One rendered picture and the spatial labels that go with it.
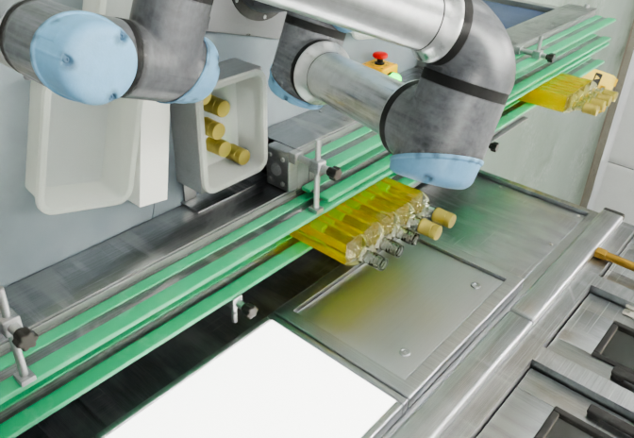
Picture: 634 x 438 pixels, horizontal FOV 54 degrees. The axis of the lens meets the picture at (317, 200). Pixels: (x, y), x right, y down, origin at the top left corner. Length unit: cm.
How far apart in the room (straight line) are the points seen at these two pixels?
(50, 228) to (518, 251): 109
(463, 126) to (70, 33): 47
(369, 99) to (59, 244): 61
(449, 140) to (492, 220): 98
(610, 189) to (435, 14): 706
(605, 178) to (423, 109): 696
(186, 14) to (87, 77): 12
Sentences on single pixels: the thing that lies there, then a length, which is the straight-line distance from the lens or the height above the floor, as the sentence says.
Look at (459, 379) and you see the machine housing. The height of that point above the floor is 136.
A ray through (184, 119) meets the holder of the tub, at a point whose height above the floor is 79.
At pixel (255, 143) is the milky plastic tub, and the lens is 132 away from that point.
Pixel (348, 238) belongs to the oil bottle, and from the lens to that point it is 126.
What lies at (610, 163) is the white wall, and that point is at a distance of 764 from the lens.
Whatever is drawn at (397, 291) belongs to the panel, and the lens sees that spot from 139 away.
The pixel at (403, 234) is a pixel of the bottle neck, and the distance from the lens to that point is 132.
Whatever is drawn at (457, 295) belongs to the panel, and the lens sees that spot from 140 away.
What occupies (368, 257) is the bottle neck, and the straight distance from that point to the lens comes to 125.
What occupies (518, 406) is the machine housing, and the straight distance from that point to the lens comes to 127.
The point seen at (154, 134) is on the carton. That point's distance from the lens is 114.
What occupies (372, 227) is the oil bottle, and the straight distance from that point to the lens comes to 130.
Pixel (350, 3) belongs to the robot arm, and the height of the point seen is 127.
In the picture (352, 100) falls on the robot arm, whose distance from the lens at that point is 96.
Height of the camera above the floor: 168
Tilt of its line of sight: 34 degrees down
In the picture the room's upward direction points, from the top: 115 degrees clockwise
